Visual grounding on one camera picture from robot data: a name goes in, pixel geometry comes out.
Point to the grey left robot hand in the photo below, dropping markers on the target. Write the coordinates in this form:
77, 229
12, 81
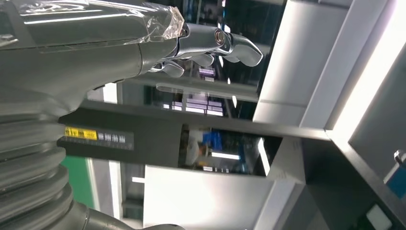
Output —
79, 57

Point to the machine label sticker yellow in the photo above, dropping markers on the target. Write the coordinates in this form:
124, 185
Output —
111, 139

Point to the black scanning machine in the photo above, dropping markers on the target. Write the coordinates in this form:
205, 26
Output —
152, 149

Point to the green conveyor belt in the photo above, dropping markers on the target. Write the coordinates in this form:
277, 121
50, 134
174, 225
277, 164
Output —
76, 181

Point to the aluminium conveyor frame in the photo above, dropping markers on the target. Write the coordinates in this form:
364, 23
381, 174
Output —
115, 187

